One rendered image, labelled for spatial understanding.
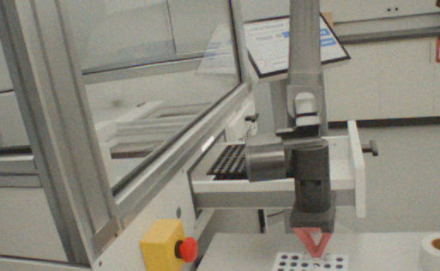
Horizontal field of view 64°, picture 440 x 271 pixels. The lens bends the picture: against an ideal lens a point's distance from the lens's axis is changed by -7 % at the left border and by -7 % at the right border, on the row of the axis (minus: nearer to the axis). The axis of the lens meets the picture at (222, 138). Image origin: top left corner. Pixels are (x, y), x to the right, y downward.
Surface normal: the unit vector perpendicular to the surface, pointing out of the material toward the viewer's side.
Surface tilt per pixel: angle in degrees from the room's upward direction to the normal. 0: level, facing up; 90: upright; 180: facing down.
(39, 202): 90
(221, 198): 90
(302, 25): 47
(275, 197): 90
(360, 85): 90
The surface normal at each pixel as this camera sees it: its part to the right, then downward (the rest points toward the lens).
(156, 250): -0.26, 0.33
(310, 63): -0.10, -0.54
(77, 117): 0.95, -0.06
